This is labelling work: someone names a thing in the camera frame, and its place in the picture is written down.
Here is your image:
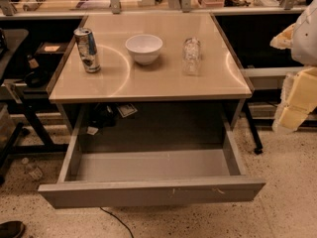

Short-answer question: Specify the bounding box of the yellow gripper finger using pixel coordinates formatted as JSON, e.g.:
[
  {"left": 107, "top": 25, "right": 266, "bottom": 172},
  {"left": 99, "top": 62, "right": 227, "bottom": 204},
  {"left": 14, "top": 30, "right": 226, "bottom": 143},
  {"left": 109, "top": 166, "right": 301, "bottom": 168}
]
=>
[
  {"left": 269, "top": 24, "right": 294, "bottom": 50},
  {"left": 272, "top": 66, "right": 317, "bottom": 134}
]

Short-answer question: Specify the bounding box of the silver blue redbull can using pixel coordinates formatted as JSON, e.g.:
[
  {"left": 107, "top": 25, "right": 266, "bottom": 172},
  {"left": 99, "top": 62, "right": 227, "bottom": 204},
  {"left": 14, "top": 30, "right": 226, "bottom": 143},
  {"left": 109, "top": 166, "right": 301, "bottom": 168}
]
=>
[{"left": 73, "top": 27, "right": 101, "bottom": 73}]

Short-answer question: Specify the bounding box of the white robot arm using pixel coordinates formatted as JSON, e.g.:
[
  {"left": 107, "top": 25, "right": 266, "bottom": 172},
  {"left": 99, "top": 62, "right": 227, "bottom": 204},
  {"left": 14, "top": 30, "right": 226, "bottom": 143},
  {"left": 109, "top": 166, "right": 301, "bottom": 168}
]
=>
[{"left": 270, "top": 9, "right": 317, "bottom": 134}]

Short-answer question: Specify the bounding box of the grey open top drawer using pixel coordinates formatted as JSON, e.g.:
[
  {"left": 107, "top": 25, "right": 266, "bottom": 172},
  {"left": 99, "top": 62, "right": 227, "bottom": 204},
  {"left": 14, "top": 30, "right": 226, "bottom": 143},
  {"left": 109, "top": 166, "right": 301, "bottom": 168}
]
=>
[{"left": 39, "top": 110, "right": 265, "bottom": 208}]

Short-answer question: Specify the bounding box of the clear plastic water bottle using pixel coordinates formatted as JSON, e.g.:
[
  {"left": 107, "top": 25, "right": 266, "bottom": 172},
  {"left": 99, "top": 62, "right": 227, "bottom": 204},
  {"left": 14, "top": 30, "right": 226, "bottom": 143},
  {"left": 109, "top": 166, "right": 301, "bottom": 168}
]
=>
[{"left": 182, "top": 38, "right": 201, "bottom": 75}]

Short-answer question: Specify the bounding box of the white ceramic bowl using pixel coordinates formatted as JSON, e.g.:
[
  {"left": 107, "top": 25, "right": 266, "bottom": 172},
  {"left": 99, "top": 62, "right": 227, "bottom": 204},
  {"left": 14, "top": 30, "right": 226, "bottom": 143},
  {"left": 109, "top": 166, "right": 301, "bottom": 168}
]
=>
[{"left": 125, "top": 34, "right": 163, "bottom": 65}]

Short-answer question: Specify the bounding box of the white label card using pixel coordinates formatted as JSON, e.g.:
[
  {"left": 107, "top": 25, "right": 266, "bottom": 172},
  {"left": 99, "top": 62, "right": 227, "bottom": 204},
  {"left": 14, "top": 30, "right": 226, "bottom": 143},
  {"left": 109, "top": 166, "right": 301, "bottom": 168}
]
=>
[{"left": 117, "top": 103, "right": 138, "bottom": 118}]

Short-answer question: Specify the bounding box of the crumpled plastic bottle on floor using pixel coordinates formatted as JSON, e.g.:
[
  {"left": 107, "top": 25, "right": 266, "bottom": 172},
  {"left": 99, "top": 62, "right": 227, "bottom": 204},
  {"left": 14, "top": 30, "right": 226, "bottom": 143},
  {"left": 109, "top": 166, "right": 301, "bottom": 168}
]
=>
[{"left": 22, "top": 158, "right": 44, "bottom": 180}]

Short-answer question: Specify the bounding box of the black shoe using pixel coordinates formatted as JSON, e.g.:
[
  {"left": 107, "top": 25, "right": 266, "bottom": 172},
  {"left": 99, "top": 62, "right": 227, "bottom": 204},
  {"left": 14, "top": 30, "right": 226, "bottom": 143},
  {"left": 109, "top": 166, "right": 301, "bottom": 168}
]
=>
[{"left": 0, "top": 221, "right": 25, "bottom": 238}]

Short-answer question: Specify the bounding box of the grey desk cabinet frame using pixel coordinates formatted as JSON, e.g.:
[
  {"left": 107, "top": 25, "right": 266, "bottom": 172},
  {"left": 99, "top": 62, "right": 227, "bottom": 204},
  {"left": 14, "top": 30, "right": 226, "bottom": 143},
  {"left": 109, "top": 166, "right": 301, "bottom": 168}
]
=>
[{"left": 50, "top": 13, "right": 252, "bottom": 145}]

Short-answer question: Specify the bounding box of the black cable on floor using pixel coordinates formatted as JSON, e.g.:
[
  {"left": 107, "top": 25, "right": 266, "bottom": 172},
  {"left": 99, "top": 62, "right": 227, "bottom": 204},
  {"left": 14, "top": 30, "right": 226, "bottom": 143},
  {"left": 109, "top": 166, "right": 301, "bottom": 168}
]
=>
[{"left": 99, "top": 206, "right": 136, "bottom": 238}]

